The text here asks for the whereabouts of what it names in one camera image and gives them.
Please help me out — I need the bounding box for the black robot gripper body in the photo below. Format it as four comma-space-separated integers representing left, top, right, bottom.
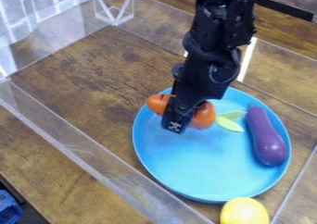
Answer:
173, 32, 243, 106

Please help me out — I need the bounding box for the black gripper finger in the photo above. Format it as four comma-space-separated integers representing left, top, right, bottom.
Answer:
161, 94, 209, 134

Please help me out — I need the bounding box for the orange toy carrot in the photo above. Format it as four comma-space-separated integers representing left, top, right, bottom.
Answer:
146, 93, 249, 133

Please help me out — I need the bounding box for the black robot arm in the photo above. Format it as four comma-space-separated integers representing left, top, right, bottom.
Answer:
161, 0, 257, 134

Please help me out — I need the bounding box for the blue round plate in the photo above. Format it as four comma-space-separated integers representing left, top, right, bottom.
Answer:
132, 85, 294, 204

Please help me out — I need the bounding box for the purple toy eggplant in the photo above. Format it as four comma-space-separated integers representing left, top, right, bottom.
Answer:
247, 106, 290, 167

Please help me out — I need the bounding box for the yellow toy fruit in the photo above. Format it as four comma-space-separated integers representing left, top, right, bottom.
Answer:
221, 197, 271, 224

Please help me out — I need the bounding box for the blue plastic object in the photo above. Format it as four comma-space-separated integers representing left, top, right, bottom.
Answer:
0, 190, 23, 224

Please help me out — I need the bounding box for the clear acrylic enclosure wall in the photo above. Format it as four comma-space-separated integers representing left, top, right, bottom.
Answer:
0, 0, 317, 224

